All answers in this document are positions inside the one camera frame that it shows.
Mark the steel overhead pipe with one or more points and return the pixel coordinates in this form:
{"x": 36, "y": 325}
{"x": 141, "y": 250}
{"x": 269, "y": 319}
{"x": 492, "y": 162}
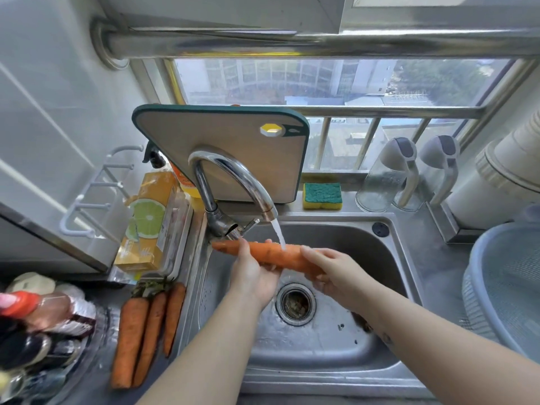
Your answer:
{"x": 274, "y": 44}

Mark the black sink hole plug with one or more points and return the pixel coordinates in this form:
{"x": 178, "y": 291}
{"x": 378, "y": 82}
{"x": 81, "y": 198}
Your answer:
{"x": 380, "y": 229}

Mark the white capped bottle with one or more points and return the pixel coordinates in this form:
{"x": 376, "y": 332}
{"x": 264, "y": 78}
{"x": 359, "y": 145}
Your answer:
{"x": 69, "y": 291}

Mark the slim orange carrot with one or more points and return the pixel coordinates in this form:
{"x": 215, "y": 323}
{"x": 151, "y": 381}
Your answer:
{"x": 149, "y": 333}

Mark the yellow capped bottle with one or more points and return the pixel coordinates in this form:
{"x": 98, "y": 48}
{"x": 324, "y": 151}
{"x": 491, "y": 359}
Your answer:
{"x": 6, "y": 381}

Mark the person's right hand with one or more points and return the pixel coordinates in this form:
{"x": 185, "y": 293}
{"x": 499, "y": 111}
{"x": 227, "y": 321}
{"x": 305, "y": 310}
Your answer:
{"x": 346, "y": 278}

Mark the chrome faucet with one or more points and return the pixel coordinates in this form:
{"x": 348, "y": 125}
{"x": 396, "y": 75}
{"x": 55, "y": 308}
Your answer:
{"x": 206, "y": 194}

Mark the steel window guard rail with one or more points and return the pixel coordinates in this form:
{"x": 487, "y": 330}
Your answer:
{"x": 392, "y": 111}

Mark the blue plastic colander basin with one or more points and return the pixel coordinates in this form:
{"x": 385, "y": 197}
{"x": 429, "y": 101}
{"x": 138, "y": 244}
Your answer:
{"x": 506, "y": 286}

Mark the glass pitcher with grey lid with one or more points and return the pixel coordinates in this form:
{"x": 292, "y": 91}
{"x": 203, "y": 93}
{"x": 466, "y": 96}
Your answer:
{"x": 375, "y": 189}
{"x": 443, "y": 149}

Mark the dark soy sauce bottle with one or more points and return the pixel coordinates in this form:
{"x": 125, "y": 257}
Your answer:
{"x": 25, "y": 350}

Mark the person's left hand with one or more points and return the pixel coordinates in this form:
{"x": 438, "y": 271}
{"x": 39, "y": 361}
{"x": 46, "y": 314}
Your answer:
{"x": 253, "y": 282}

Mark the white wall hook rack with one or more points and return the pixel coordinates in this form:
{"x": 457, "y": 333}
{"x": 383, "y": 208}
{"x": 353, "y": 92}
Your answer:
{"x": 80, "y": 205}

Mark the person's right forearm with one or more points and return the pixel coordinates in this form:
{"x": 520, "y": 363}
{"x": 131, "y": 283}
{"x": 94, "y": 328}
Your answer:
{"x": 455, "y": 354}

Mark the beige green-rimmed cutting board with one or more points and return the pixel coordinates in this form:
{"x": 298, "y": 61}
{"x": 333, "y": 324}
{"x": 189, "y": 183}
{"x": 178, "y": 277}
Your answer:
{"x": 202, "y": 137}

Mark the beige capped bottle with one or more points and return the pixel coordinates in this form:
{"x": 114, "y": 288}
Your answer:
{"x": 31, "y": 283}

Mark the window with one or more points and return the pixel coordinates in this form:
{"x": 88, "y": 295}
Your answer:
{"x": 295, "y": 80}

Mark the yellow green sponge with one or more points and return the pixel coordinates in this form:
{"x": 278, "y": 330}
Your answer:
{"x": 322, "y": 196}

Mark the person's left forearm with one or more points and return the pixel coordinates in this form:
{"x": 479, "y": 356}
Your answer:
{"x": 202, "y": 362}

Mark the white duct pipe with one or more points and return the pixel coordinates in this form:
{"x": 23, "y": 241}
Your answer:
{"x": 481, "y": 206}

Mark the steel drain strainer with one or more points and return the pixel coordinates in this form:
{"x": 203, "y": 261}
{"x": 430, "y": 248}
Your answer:
{"x": 295, "y": 305}

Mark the orange carrot with leafy stem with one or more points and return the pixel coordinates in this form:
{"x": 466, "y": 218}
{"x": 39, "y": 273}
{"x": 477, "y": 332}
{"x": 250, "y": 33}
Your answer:
{"x": 128, "y": 341}

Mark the transparent plastic packet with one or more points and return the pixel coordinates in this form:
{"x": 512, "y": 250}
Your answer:
{"x": 173, "y": 231}

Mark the white plastic tray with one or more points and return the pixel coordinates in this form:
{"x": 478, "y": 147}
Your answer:
{"x": 187, "y": 229}

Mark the clear plastic bag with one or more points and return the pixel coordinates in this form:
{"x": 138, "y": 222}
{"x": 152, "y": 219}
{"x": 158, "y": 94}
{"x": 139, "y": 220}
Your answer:
{"x": 123, "y": 275}

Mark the orange box with lime picture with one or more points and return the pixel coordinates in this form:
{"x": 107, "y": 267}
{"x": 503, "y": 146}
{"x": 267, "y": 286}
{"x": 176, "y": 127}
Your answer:
{"x": 148, "y": 217}

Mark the yellow dish soap pump bottle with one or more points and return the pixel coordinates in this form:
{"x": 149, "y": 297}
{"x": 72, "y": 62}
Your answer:
{"x": 192, "y": 190}

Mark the stainless steel sink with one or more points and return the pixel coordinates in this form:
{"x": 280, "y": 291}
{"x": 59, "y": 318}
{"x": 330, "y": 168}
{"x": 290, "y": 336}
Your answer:
{"x": 312, "y": 354}

